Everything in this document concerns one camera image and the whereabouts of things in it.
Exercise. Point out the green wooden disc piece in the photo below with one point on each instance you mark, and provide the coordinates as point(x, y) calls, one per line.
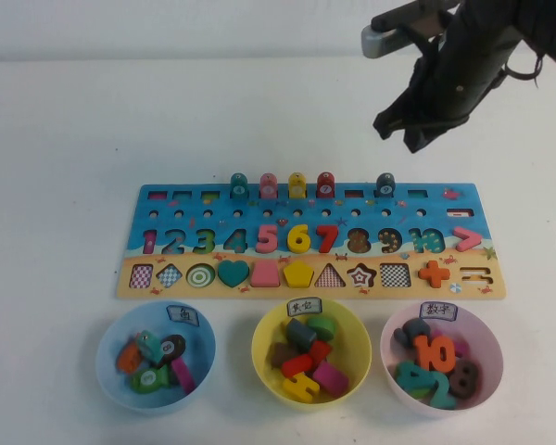
point(323, 326)

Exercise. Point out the yellow wooden number six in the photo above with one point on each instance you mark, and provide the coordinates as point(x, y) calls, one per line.
point(291, 242)

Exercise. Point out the grey wooden block piece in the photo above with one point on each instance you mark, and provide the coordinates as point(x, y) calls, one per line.
point(300, 334)

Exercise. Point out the brown wooden number eight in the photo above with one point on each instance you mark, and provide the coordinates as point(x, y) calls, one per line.
point(463, 379)

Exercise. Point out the red wooden shape piece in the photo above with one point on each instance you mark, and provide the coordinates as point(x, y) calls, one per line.
point(295, 367)
point(320, 352)

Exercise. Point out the blue plastic bowl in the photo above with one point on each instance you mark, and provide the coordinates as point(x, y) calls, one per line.
point(199, 324)

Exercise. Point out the teal wooden number two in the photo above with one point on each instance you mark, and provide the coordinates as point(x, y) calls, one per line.
point(433, 382)

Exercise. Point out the teal fish piece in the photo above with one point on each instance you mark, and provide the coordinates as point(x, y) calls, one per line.
point(147, 345)

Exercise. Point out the magenta wooden block piece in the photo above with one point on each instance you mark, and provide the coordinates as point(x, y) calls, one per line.
point(331, 377)

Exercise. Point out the brown wooden shape piece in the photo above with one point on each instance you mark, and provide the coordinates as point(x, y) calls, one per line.
point(282, 354)

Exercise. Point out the yellow wooden pentagon piece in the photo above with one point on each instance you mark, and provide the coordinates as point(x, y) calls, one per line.
point(299, 274)

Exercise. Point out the magenta wooden number piece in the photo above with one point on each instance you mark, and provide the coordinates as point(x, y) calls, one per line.
point(461, 348)

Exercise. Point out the yellow wooden shape piece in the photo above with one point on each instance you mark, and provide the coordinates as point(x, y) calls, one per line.
point(299, 387)

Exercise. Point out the green wooden number piece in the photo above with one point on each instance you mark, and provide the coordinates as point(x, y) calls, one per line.
point(419, 393)

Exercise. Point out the orange plus sign piece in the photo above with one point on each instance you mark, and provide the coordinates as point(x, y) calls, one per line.
point(434, 274)

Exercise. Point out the red fish piece number seven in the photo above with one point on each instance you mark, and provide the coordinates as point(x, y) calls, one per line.
point(324, 181)

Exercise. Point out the teal wooden number four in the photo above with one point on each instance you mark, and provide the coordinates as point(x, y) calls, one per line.
point(405, 375)

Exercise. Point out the brown fish piece number eight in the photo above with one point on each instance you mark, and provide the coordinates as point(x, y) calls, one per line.
point(173, 345)

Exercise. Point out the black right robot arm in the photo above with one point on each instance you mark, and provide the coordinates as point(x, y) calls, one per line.
point(551, 28)

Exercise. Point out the yellow plastic bowl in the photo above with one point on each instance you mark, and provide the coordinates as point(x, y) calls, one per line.
point(352, 334)

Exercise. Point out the pink greater-than sign piece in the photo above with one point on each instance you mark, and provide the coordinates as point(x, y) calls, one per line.
point(476, 239)

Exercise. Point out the grey wooden number piece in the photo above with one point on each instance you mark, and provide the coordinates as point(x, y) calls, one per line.
point(414, 328)

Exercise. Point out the teal wooden heart piece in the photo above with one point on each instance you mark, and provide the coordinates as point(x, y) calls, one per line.
point(234, 272)

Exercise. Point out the orange fish piece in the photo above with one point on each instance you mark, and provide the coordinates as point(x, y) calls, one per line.
point(129, 359)

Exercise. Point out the pink wooden trapezoid piece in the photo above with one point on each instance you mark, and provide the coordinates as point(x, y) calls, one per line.
point(265, 275)

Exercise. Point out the magenta fish piece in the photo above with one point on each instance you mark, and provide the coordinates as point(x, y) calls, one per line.
point(184, 376)

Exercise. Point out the teal fish piece number four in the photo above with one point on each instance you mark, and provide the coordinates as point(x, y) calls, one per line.
point(239, 183)

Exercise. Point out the grey fish piece number nine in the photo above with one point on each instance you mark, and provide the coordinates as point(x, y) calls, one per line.
point(385, 182)

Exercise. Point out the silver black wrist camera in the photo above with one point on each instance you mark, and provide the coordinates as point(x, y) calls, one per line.
point(380, 41)

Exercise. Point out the pink fish piece number five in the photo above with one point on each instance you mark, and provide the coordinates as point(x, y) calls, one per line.
point(268, 183)

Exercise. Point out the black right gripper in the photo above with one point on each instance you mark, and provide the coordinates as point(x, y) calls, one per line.
point(468, 69)

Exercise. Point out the yellow fish piece number six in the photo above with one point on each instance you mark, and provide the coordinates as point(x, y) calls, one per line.
point(296, 182)

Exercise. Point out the pink plastic bowl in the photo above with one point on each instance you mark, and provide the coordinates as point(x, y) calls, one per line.
point(486, 343)

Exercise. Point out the white handwritten paper label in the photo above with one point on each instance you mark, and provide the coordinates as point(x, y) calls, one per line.
point(304, 307)
point(184, 315)
point(439, 311)

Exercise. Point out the red wooden number seven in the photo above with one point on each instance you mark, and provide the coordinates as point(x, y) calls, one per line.
point(329, 242)

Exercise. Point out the pink wooden number five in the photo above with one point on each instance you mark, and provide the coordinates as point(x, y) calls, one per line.
point(274, 244)

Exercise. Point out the colourful wooden puzzle board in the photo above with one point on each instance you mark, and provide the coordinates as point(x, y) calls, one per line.
point(134, 218)

